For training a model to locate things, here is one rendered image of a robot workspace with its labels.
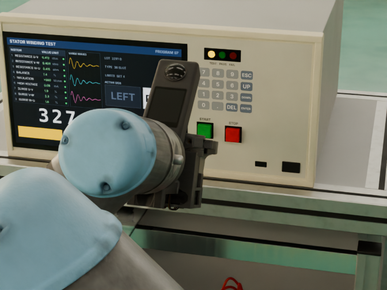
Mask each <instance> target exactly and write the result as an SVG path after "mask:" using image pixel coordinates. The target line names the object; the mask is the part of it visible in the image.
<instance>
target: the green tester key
mask: <svg viewBox="0 0 387 290"><path fill-rule="evenodd" d="M211 131H212V125H211V124H198V135H203V136H206V138H209V139H210V138H211Z"/></svg>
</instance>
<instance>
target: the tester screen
mask: <svg viewBox="0 0 387 290"><path fill-rule="evenodd" d="M7 49H8V57H9V69H10V82H11V89H12V102H13V114H14V127H15V134H16V142H19V143H29V144H41V145H47V146H59V145H60V140H51V139H39V138H28V137H22V136H19V133H18V126H23V127H35V128H47V129H59V130H65V129H66V127H67V126H66V125H53V124H42V123H37V110H36V107H42V108H55V109H67V110H77V116H79V115H81V114H83V113H85V112H87V111H90V110H94V109H106V108H118V109H124V110H127V111H130V112H132V113H135V114H136V115H138V116H141V117H143V114H144V111H145V109H140V108H127V107H120V106H107V105H105V85H119V86H133V87H146V88H151V86H152V84H153V80H154V76H155V72H156V70H157V66H158V62H159V61H160V60H161V59H169V60H181V49H169V48H153V47H137V46H128V45H112V44H96V43H79V42H70V41H55V40H38V39H22V38H13V37H7Z"/></svg>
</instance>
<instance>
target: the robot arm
mask: <svg viewBox="0 0 387 290"><path fill-rule="evenodd" d="M199 79H200V70H199V64H198V63H197V62H190V61H182V60H169V59H161V60H160V61H159V62H158V66H157V70H156V72H155V76H154V80H153V84H152V86H151V90H150V94H149V97H148V100H147V104H146V107H145V111H144V114H143V117H141V116H138V115H136V114H135V113H132V112H130V111H127V110H124V109H118V108H106V109H94V110H90V111H87V112H85V113H83V114H81V115H79V116H77V117H76V118H75V119H74V120H73V121H72V122H71V123H70V124H69V125H68V126H67V127H66V129H65V131H64V132H63V135H62V138H61V140H60V145H59V150H58V153H57V154H56V155H55V156H54V157H53V158H52V160H51V162H50V163H49V164H48V165H47V166H46V167H45V168H42V167H29V168H24V169H21V170H17V171H15V172H12V173H10V174H8V175H6V176H5V177H3V178H1V179H0V290H184V289H183V288H182V287H181V286H180V285H179V284H178V283H177V282H176V281H175V280H174V279H172V278H171V276H170V275H168V274H167V272H166V271H164V270H163V268H162V267H160V266H159V264H157V263H156V262H155V260H153V259H152V258H151V257H150V256H149V255H148V254H147V253H146V252H145V251H144V250H143V249H142V248H141V247H140V246H139V245H138V244H137V243H136V242H134V241H133V240H132V239H131V238H130V237H129V236H128V235H127V234H126V233H125V232H124V231H123V229H122V224H121V222H120V221H119V220H118V219H117V217H116V216H114V214H115V213H116V212H117V211H118V210H119V209H120V208H121V207H122V206H123V205H124V204H125V203H127V205H137V206H143V207H152V208H162V209H165V208H166V207H168V208H169V210H173V211H176V210H178V209H184V208H188V209H193V208H201V202H202V191H203V188H202V185H203V170H204V163H205V159H206V158H207V157H208V156H209V155H212V154H213V155H216V154H217V153H218V142H216V141H213V140H205V138H206V136H203V135H196V134H191V133H186V131H187V128H188V123H189V119H190V116H191V112H192V107H193V104H194V100H195V96H196V91H197V88H198V84H199ZM171 207H173V208H174V209H172V208H171Z"/></svg>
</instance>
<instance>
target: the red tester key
mask: <svg viewBox="0 0 387 290"><path fill-rule="evenodd" d="M239 141H240V129H239V128H228V127H227V128H226V142H237V143H238V142H239Z"/></svg>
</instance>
